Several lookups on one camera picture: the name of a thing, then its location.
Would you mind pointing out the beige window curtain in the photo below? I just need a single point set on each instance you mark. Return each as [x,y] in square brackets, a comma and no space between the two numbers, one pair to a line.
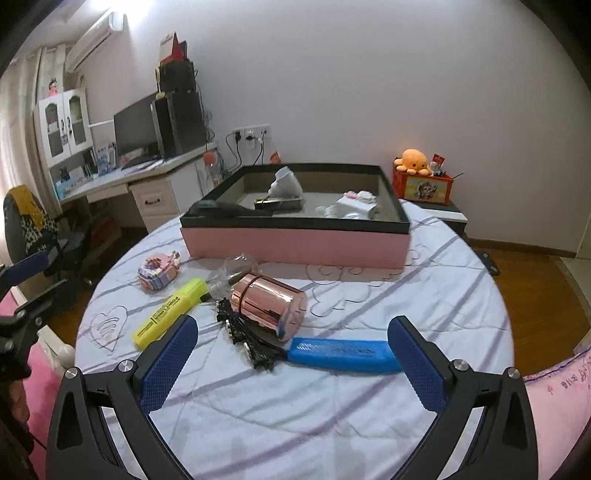
[24,83]

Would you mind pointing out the wall power outlet strip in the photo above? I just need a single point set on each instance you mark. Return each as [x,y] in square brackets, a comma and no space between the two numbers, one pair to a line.
[251,133]

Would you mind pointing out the yellow highlighter marker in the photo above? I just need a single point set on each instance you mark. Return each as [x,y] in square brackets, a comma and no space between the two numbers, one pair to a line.
[179,303]

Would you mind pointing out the clear glass light bulb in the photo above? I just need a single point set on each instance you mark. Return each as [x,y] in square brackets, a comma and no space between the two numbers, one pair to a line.
[220,282]

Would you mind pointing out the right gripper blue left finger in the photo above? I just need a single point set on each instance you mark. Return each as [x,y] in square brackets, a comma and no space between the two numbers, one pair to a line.
[80,445]

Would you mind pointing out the black computer monitor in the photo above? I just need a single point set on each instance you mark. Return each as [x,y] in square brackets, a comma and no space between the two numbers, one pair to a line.
[134,129]

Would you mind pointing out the white air conditioner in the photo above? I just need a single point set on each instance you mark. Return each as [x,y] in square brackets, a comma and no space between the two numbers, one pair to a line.
[108,25]

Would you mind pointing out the white hair dryer head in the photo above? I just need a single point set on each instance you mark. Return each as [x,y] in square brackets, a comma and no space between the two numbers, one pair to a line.
[285,185]

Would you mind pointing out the small pink white block toy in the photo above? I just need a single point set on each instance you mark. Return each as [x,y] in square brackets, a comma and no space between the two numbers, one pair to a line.
[361,205]

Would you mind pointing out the black beaded hair clip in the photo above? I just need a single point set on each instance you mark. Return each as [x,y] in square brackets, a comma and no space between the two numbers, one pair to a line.
[261,353]

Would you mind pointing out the red capped water bottle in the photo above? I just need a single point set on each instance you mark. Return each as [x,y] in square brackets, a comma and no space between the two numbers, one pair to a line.
[213,168]

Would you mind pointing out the pink storage box black rim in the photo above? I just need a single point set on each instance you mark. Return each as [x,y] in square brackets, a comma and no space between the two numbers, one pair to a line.
[226,222]

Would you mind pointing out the orange octopus plush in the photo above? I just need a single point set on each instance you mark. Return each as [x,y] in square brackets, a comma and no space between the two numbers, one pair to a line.
[413,162]

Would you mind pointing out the pink bedding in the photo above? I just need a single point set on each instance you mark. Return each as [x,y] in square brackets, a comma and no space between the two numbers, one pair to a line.
[560,402]

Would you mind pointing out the black floor scale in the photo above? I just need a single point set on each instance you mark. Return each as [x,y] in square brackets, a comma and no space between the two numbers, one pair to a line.
[488,262]

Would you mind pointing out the pink building block model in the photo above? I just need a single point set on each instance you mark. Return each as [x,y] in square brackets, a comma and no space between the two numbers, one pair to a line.
[158,270]

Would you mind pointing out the white desk with drawers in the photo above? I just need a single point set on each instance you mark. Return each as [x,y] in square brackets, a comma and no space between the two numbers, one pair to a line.
[161,190]

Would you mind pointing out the black office chair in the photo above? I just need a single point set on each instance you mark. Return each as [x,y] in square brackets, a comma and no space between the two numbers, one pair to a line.
[29,229]

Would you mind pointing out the white hutch cabinet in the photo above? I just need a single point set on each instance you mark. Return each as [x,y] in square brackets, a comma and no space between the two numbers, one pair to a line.
[62,126]

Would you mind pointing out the red cartoon storage box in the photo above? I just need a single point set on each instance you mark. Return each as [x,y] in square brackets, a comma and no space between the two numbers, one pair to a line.
[417,188]

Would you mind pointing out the black computer tower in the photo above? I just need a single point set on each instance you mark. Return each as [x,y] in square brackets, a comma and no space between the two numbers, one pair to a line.
[178,123]

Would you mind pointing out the low black white cabinet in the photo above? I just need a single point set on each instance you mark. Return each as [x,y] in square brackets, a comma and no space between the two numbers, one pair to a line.
[449,214]

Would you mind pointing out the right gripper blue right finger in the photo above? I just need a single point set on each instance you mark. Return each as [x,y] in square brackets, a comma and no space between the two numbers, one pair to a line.
[504,445]

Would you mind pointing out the rose gold metallic cylinder tin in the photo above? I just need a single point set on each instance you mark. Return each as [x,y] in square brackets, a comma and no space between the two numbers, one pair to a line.
[271,304]

